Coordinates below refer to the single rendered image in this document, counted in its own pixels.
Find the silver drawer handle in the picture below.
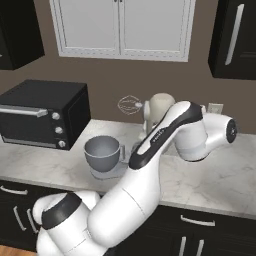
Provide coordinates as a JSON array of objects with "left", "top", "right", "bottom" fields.
[
  {"left": 0, "top": 185, "right": 29, "bottom": 196},
  {"left": 179, "top": 214, "right": 217, "bottom": 228}
]

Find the black wall cupboard door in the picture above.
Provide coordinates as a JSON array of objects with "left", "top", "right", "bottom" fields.
[{"left": 207, "top": 0, "right": 256, "bottom": 81}]

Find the black drawer front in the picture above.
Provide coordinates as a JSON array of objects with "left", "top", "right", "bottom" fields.
[
  {"left": 151, "top": 204, "right": 256, "bottom": 240},
  {"left": 0, "top": 179, "right": 76, "bottom": 207}
]

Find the white wall cupboard door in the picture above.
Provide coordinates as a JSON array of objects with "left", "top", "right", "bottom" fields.
[
  {"left": 49, "top": 0, "right": 122, "bottom": 58},
  {"left": 119, "top": 0, "right": 197, "bottom": 63}
]

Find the black wall cupboard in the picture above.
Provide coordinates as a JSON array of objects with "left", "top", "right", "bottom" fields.
[{"left": 0, "top": 0, "right": 46, "bottom": 71}]

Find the silver toaster oven handle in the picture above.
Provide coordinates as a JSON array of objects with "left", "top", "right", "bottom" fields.
[{"left": 0, "top": 104, "right": 49, "bottom": 119}]

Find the silver cupboard door handle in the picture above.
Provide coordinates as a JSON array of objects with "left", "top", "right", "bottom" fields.
[
  {"left": 195, "top": 238, "right": 205, "bottom": 256},
  {"left": 12, "top": 205, "right": 27, "bottom": 232},
  {"left": 178, "top": 235, "right": 188, "bottom": 256},
  {"left": 26, "top": 207, "right": 39, "bottom": 235}
]

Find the long silver cupboard handle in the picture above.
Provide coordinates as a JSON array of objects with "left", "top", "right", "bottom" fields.
[{"left": 224, "top": 3, "right": 245, "bottom": 67}]

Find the black base cupboard door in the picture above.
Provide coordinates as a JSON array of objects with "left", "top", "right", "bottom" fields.
[
  {"left": 190, "top": 233, "right": 256, "bottom": 256},
  {"left": 113, "top": 223, "right": 194, "bottom": 256},
  {"left": 0, "top": 199, "right": 28, "bottom": 250},
  {"left": 23, "top": 203, "right": 44, "bottom": 253}
]

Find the black toaster oven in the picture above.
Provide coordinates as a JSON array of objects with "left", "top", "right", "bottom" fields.
[{"left": 0, "top": 78, "right": 92, "bottom": 151}]

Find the white wall outlet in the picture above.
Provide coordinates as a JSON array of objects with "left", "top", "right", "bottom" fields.
[{"left": 207, "top": 102, "right": 224, "bottom": 115}]

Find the grey mixing bowl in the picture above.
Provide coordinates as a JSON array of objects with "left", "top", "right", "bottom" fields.
[{"left": 83, "top": 135, "right": 126, "bottom": 173}]

